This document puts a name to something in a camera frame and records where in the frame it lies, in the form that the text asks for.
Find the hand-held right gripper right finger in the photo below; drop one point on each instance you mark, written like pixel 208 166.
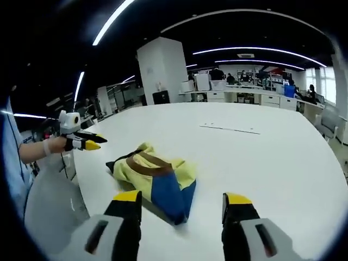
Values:
pixel 244 239

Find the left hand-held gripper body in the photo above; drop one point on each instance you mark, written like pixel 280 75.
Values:
pixel 69 123

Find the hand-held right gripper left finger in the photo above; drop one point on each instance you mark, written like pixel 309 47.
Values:
pixel 122 239

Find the yellow and blue garment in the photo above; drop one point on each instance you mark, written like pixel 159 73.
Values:
pixel 152 179

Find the person's left hand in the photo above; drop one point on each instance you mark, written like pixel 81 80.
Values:
pixel 55 145

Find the short ceiling light strip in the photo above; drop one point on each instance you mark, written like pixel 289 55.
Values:
pixel 79 85

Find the person in blue shirt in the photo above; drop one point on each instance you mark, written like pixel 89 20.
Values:
pixel 15 163

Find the black cabinet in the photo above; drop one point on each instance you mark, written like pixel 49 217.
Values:
pixel 161 98

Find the long ceiling light strip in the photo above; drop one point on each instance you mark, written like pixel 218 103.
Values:
pixel 111 21

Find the tall white storage box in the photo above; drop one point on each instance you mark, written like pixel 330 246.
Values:
pixel 203 82

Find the long white counter desk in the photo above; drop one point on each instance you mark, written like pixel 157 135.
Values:
pixel 244 96

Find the grey office chair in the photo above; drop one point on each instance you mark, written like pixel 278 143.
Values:
pixel 330 122

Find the blue box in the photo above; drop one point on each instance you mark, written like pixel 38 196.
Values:
pixel 289 91

